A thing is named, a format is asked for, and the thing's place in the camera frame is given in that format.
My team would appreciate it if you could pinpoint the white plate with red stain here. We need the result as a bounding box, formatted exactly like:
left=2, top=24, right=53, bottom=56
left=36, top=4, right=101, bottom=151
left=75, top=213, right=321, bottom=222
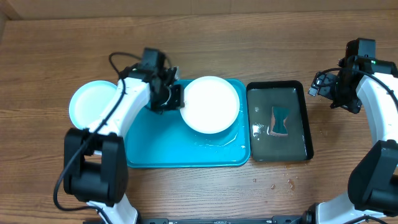
left=180, top=76, right=240, bottom=134

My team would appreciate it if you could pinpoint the light blue plate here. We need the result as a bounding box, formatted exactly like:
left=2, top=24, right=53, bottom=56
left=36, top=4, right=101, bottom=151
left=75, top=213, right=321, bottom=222
left=68, top=80, right=117, bottom=129

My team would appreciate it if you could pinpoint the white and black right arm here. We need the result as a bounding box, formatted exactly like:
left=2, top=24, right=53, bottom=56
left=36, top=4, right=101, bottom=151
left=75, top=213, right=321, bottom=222
left=299, top=56, right=397, bottom=223

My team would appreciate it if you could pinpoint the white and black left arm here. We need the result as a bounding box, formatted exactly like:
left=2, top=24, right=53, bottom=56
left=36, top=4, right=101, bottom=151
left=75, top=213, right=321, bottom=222
left=53, top=65, right=183, bottom=223

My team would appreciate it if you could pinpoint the teal plastic tray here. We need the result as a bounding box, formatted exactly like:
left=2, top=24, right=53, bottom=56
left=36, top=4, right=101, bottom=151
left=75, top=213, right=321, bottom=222
left=124, top=79, right=251, bottom=168

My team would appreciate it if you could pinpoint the black water tray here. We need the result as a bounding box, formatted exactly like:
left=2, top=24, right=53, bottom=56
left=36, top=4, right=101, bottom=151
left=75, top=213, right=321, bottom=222
left=246, top=80, right=314, bottom=162

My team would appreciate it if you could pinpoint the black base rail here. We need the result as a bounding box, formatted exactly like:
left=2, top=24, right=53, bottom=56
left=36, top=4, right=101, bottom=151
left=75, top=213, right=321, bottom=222
left=138, top=215, right=302, bottom=224

